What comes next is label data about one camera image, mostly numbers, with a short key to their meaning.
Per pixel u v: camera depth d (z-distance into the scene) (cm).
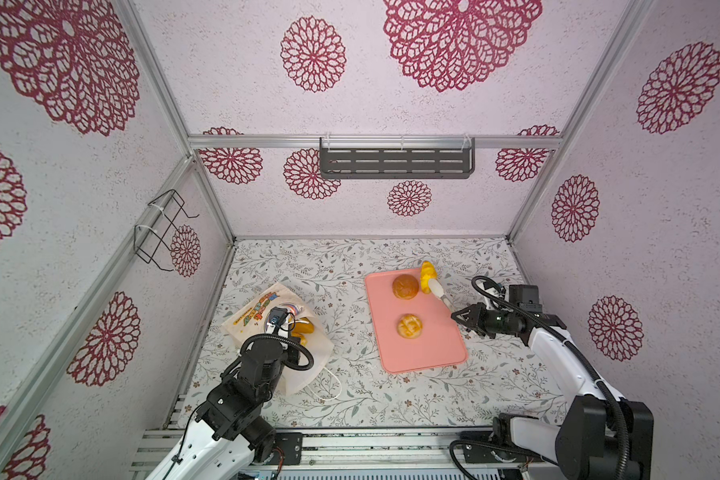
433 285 94
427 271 97
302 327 88
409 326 91
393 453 73
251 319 82
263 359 51
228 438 48
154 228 75
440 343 93
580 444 41
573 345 52
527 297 67
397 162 100
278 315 60
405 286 100
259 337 51
